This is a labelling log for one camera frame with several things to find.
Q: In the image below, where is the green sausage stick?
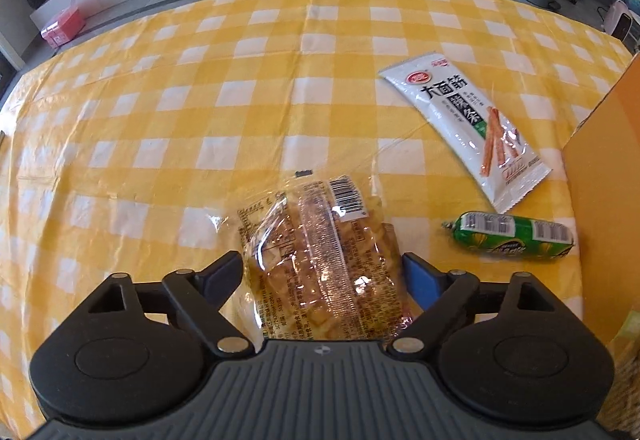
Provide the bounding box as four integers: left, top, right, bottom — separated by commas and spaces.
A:
442, 211, 575, 260

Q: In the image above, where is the clear waffle cake packet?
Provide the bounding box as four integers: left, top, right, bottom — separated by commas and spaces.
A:
231, 175, 414, 345

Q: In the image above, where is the white spicy stick packet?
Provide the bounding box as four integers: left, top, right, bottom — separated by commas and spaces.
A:
380, 53, 551, 213

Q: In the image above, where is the yellow checkered tablecloth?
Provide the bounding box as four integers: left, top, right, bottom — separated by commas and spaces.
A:
1, 0, 630, 438

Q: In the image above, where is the orange cardboard box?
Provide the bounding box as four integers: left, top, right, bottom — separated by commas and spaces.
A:
562, 50, 640, 430

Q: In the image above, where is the pink box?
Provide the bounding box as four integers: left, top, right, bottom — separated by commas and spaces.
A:
40, 6, 86, 50

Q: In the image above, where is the pink small heater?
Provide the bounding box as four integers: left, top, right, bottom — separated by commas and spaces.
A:
603, 0, 639, 53

